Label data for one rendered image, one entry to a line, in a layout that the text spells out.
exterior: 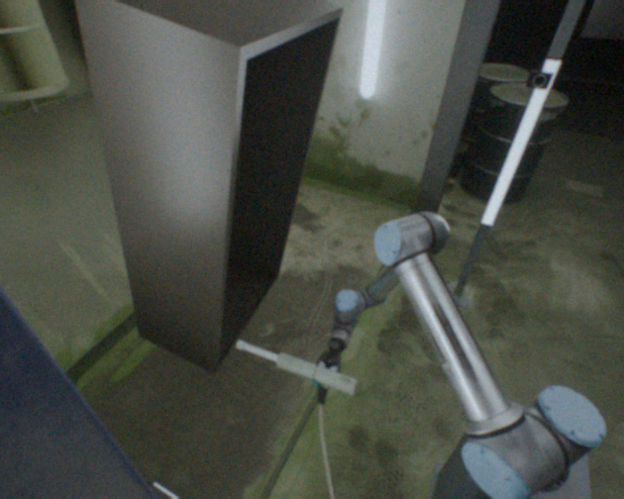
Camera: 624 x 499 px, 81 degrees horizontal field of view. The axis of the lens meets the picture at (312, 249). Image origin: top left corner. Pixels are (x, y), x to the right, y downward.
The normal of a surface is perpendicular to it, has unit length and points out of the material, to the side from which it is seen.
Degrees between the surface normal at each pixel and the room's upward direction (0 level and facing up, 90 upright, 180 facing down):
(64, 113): 57
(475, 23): 90
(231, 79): 90
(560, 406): 5
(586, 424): 5
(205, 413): 0
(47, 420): 90
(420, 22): 90
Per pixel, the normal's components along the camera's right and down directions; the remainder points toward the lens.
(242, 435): 0.03, -0.76
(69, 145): 0.76, -0.16
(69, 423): 0.89, 0.31
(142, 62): -0.36, 0.59
